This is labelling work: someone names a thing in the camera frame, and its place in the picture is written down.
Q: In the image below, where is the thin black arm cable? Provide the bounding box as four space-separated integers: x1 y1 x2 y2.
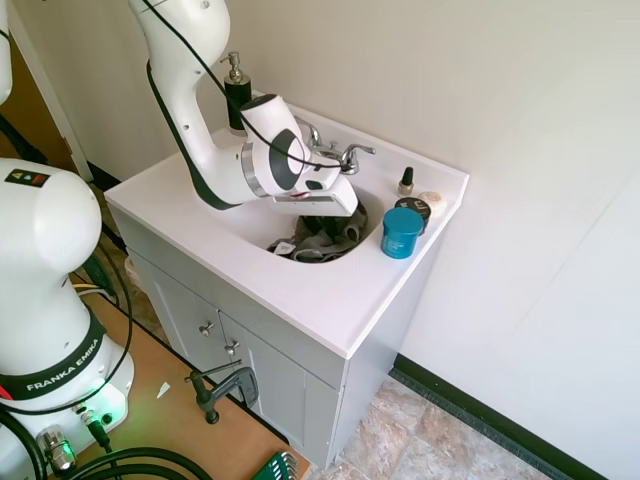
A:
138 0 351 169

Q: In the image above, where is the grey vanity cabinet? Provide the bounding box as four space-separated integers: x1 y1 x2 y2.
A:
106 203 447 471

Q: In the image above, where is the small nail polish bottle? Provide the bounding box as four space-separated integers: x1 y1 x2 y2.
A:
397 166 418 197

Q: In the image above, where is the green hex key set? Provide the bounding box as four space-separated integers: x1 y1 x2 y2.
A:
256 449 302 480

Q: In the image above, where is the chrome faucet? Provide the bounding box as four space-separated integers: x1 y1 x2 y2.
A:
298 122 377 176

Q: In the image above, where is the silver cable connector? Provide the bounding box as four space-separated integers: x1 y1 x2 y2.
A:
35 424 77 477

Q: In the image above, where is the white sink vanity top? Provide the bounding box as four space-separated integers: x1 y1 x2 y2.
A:
103 102 471 360

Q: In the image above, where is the black round jar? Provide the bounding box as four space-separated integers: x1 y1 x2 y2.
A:
393 197 434 237

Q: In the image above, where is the thick black base cable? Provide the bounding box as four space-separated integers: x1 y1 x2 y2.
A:
0 239 221 480

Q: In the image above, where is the grey textured towel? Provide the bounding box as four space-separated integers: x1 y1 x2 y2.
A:
267 208 371 264

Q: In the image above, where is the round white soap bar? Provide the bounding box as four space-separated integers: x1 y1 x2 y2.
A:
417 191 449 219

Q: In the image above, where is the black soap dispenser, silver pump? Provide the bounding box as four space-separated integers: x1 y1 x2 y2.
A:
221 51 253 137

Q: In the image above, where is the black wall baseboard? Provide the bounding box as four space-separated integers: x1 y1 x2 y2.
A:
388 351 577 480

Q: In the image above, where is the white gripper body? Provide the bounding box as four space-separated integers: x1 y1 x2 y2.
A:
272 175 360 219

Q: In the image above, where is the blue round jar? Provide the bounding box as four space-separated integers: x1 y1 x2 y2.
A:
379 206 426 260

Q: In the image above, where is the black metal C-clamp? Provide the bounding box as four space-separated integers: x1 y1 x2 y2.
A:
184 365 261 426

